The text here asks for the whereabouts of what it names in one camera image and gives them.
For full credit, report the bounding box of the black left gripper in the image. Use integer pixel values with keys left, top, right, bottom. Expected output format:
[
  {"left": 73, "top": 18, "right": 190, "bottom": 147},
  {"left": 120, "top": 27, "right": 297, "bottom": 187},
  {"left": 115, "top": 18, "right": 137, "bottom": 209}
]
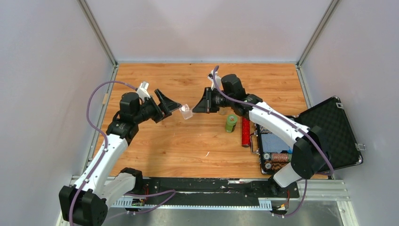
[{"left": 133, "top": 89, "right": 181, "bottom": 124}]

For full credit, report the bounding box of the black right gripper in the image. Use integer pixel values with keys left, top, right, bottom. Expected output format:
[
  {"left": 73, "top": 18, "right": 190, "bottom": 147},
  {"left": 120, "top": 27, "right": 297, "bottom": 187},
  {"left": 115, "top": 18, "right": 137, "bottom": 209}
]
[{"left": 193, "top": 87, "right": 234, "bottom": 113}]

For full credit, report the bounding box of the green pill bottle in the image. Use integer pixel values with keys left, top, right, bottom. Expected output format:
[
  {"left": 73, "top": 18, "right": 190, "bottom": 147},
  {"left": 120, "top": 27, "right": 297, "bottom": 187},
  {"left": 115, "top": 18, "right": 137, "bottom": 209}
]
[{"left": 225, "top": 114, "right": 238, "bottom": 133}]

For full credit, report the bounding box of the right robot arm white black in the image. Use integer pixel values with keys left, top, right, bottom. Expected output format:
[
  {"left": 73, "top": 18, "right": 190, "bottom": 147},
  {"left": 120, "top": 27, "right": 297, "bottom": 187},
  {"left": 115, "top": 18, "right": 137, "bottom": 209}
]
[{"left": 193, "top": 70, "right": 333, "bottom": 197}]

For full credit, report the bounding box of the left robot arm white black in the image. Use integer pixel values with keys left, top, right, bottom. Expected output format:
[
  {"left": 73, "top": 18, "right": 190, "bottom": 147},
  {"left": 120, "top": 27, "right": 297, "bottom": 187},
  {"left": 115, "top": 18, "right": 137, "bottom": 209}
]
[{"left": 59, "top": 89, "right": 182, "bottom": 226}]

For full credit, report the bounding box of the red glitter tube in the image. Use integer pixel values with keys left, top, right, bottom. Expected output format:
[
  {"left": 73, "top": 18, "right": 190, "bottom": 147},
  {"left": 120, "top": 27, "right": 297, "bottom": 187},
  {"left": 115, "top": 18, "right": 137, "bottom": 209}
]
[{"left": 241, "top": 117, "right": 251, "bottom": 147}]

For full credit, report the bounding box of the blue playing card deck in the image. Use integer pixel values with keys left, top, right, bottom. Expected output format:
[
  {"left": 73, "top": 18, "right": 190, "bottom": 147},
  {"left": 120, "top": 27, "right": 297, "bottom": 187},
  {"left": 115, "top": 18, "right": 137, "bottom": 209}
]
[{"left": 261, "top": 133, "right": 292, "bottom": 153}]

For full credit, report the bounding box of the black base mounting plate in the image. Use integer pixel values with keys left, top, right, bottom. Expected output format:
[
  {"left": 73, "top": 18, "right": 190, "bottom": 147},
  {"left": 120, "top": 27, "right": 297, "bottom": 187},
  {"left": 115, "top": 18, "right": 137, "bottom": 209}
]
[{"left": 131, "top": 177, "right": 300, "bottom": 206}]

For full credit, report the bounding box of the orange black chip row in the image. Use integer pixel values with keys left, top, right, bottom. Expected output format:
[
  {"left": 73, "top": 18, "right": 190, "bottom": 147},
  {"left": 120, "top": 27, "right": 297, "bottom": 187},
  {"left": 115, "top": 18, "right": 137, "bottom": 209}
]
[{"left": 263, "top": 153, "right": 292, "bottom": 173}]

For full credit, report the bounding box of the black poker chip case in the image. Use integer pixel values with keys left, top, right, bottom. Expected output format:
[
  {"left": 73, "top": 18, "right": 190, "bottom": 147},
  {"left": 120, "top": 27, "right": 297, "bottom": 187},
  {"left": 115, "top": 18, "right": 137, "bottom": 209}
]
[{"left": 255, "top": 96, "right": 363, "bottom": 175}]

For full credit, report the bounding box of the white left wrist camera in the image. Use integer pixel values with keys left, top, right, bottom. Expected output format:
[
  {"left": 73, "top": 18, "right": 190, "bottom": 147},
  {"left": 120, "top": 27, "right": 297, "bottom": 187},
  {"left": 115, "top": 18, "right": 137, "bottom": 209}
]
[{"left": 136, "top": 81, "right": 151, "bottom": 102}]

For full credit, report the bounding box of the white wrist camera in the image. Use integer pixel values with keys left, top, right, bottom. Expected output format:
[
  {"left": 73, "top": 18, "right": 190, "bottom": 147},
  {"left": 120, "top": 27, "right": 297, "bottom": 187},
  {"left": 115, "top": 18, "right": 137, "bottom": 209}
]
[
  {"left": 136, "top": 81, "right": 151, "bottom": 102},
  {"left": 207, "top": 70, "right": 222, "bottom": 90}
]

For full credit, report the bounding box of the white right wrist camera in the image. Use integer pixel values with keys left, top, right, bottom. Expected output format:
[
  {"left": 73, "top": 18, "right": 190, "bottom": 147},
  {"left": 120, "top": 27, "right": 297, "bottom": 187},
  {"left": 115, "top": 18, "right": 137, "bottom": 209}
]
[{"left": 207, "top": 70, "right": 222, "bottom": 90}]

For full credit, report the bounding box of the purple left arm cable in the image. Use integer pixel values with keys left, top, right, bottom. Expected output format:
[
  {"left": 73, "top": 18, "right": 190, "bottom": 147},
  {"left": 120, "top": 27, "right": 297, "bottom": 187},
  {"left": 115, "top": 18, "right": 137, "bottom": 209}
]
[{"left": 68, "top": 81, "right": 178, "bottom": 226}]

